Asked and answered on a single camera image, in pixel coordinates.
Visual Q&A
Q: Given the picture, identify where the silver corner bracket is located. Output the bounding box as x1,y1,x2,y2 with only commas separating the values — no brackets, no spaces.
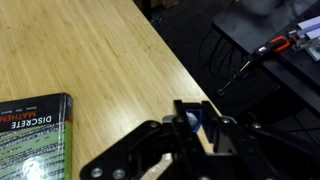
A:
306,43,320,63

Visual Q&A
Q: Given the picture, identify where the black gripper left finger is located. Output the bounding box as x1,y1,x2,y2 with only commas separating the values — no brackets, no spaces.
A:
79,99,201,180

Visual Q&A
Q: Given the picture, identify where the orange handled bar clamp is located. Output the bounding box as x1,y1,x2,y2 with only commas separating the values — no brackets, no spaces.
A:
216,34,298,98

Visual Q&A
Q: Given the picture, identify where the blue marker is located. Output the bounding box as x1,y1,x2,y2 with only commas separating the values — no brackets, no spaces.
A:
184,107,204,135

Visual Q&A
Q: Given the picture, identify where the short silver aluminium extrusion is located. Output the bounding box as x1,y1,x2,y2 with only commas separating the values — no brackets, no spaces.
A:
294,14,320,40

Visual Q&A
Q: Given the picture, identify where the green discrete mathematics book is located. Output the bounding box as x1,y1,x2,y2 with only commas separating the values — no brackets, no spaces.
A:
0,92,74,180

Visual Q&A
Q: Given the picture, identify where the black optical breadboard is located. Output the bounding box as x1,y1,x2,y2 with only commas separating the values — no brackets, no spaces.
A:
213,0,320,114

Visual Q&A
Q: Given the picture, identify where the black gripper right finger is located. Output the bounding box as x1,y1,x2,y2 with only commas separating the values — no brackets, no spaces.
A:
201,100,288,180

